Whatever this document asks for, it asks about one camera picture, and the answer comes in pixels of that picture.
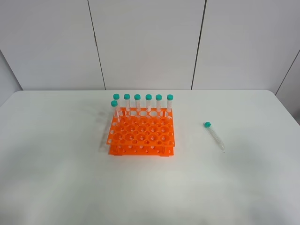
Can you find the test tube with green cap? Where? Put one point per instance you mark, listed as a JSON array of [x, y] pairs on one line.
[[214, 135]]

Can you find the orange test tube rack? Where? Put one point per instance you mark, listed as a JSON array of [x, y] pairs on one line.
[[142, 133]]

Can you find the back row tube far right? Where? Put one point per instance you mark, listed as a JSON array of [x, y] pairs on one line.
[[169, 102]]

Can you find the second row tube left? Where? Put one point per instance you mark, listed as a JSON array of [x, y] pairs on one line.
[[116, 110]]

